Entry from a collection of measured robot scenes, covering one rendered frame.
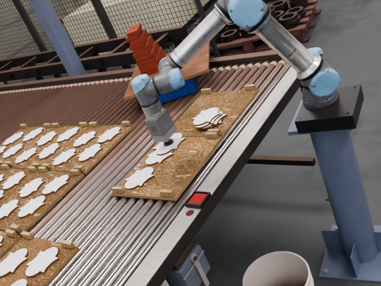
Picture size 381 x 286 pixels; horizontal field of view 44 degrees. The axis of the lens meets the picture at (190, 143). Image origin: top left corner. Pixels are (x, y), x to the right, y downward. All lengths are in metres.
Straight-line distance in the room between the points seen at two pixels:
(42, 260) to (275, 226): 1.54
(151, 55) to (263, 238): 1.27
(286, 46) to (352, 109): 0.40
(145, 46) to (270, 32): 1.16
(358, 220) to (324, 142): 0.48
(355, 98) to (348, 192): 0.48
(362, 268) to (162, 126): 1.30
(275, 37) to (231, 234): 1.58
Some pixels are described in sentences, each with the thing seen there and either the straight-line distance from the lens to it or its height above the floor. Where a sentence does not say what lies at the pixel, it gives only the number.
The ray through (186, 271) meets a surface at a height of 0.81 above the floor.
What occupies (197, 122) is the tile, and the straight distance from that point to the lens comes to 2.22.
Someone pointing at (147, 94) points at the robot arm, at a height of 1.30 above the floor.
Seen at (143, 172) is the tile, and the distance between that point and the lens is 2.08.
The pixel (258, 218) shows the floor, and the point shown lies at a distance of 3.07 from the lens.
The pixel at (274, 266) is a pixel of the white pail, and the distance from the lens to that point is 2.33.
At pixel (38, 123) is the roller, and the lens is 3.38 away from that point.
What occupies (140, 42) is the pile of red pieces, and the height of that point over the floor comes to 1.24.
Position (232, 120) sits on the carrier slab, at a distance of 2.20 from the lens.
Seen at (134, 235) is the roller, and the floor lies 0.91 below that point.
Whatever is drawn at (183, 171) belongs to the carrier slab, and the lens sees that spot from 1.97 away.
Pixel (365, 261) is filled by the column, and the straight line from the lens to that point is 2.63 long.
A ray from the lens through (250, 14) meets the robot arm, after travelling 1.71.
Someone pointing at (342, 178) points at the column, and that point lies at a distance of 2.26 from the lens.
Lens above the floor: 1.93
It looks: 28 degrees down
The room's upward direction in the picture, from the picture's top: 24 degrees counter-clockwise
